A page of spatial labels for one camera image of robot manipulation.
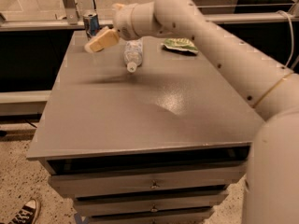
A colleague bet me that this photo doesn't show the clear plastic water bottle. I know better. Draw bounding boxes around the clear plastic water bottle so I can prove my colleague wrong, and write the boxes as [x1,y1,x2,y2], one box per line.
[123,39,143,73]

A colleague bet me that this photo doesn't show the white cable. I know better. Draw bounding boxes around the white cable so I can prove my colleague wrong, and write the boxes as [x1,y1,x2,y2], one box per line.
[276,9,295,69]

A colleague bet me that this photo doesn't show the green chip bag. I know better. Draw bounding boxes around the green chip bag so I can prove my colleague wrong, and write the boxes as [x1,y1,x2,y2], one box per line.
[162,38,198,55]

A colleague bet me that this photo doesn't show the black white sneaker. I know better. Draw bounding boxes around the black white sneaker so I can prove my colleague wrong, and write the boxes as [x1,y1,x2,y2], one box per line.
[8,199,40,224]

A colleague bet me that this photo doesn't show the grey drawer cabinet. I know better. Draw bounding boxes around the grey drawer cabinet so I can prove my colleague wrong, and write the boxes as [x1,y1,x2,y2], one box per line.
[26,26,265,224]

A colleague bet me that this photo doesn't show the middle grey drawer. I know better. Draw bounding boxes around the middle grey drawer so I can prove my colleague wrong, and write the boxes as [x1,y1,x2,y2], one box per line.
[74,190,228,217]

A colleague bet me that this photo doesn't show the bottom grey drawer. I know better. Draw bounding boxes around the bottom grey drawer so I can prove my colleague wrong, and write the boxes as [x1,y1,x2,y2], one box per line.
[89,208,214,224]

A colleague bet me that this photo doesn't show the red bull can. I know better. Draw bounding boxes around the red bull can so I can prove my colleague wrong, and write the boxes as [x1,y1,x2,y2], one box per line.
[83,13,100,39]

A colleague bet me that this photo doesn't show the grey drawer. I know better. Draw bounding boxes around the grey drawer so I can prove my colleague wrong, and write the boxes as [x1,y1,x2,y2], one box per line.
[74,190,228,217]
[89,208,214,224]
[49,161,246,198]

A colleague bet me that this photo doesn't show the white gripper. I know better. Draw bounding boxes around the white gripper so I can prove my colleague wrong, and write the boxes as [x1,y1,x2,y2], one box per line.
[84,2,156,53]

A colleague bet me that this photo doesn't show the top grey drawer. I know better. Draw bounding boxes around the top grey drawer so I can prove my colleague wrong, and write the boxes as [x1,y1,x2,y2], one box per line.
[49,161,246,198]

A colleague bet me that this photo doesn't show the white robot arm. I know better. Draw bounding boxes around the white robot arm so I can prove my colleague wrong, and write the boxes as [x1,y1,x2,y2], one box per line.
[85,0,299,224]

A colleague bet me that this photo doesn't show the metal railing frame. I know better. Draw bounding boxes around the metal railing frame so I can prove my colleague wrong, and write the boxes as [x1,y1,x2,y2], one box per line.
[0,0,298,32]

